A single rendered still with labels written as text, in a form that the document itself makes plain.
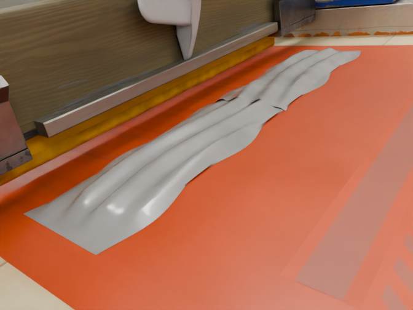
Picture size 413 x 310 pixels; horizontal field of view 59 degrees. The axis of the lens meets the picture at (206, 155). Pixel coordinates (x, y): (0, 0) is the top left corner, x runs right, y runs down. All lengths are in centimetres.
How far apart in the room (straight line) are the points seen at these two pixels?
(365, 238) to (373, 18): 39
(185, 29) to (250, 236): 20
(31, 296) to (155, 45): 21
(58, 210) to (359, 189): 16
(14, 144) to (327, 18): 42
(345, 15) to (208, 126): 30
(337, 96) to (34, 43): 22
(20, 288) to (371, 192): 16
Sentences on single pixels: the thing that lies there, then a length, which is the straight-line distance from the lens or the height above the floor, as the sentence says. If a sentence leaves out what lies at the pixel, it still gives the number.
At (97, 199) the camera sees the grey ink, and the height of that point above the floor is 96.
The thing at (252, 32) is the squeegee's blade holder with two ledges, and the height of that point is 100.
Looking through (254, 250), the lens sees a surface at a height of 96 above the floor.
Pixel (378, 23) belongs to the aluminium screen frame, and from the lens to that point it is 52.
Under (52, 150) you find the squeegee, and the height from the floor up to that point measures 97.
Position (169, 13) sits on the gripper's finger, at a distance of 30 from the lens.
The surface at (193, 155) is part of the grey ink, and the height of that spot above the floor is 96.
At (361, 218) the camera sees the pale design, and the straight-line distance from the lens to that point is 18.
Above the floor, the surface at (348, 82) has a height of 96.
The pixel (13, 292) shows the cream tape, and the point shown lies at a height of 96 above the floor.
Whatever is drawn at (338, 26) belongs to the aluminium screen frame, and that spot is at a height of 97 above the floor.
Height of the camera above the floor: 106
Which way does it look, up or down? 27 degrees down
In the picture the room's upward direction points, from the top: 10 degrees counter-clockwise
